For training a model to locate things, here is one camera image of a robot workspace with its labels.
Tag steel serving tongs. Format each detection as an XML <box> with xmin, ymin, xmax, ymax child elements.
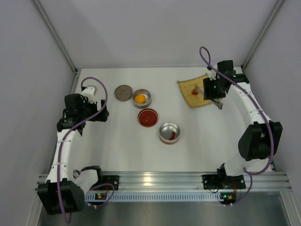
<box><xmin>194</xmin><ymin>84</ymin><xmax>223</xmax><ymax>110</ymax></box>

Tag red chicken drumstick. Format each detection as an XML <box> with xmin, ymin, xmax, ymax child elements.
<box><xmin>191</xmin><ymin>89</ymin><xmax>198</xmax><ymax>95</ymax></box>
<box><xmin>169</xmin><ymin>132</ymin><xmax>176</xmax><ymax>140</ymax></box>

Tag orange round food ball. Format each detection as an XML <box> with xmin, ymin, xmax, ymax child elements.
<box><xmin>135</xmin><ymin>94</ymin><xmax>146</xmax><ymax>104</ymax></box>

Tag red round lid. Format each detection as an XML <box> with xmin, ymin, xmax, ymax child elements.
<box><xmin>137</xmin><ymin>108</ymin><xmax>158</xmax><ymax>128</ymax></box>

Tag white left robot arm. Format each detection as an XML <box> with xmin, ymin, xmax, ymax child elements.
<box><xmin>37</xmin><ymin>94</ymin><xmax>109</xmax><ymax>215</ymax></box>

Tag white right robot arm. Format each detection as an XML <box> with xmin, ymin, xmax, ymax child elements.
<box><xmin>203</xmin><ymin>60</ymin><xmax>283</xmax><ymax>183</ymax></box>

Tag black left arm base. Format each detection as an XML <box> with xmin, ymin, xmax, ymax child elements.
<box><xmin>90</xmin><ymin>175</ymin><xmax>119</xmax><ymax>191</ymax></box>

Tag bamboo mat tray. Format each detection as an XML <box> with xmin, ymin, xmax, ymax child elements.
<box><xmin>177</xmin><ymin>73</ymin><xmax>212</xmax><ymax>108</ymax></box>

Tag grey round lid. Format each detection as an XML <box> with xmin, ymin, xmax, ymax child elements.
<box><xmin>114</xmin><ymin>85</ymin><xmax>133</xmax><ymax>102</ymax></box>

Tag grey-banded steel bowl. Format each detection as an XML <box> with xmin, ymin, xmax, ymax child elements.
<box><xmin>132</xmin><ymin>89</ymin><xmax>152</xmax><ymax>109</ymax></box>

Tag red-banded steel bowl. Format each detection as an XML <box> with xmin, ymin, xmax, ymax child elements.
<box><xmin>158</xmin><ymin>122</ymin><xmax>181</xmax><ymax>145</ymax></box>

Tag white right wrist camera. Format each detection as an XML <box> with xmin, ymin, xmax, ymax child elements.
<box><xmin>206</xmin><ymin>65</ymin><xmax>216</xmax><ymax>80</ymax></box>

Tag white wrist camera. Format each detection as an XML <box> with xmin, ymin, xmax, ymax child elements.
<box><xmin>81</xmin><ymin>86</ymin><xmax>97</xmax><ymax>104</ymax></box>
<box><xmin>206</xmin><ymin>65</ymin><xmax>216</xmax><ymax>80</ymax></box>

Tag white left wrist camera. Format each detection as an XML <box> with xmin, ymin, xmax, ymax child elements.
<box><xmin>81</xmin><ymin>86</ymin><xmax>97</xmax><ymax>104</ymax></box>

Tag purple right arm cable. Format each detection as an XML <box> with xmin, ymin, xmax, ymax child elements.
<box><xmin>199</xmin><ymin>46</ymin><xmax>276</xmax><ymax>208</ymax></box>

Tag slotted cable duct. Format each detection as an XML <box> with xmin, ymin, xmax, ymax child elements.
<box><xmin>85</xmin><ymin>192</ymin><xmax>235</xmax><ymax>204</ymax></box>

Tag aluminium front rail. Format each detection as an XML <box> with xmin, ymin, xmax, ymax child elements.
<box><xmin>35</xmin><ymin>171</ymin><xmax>292</xmax><ymax>192</ymax></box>

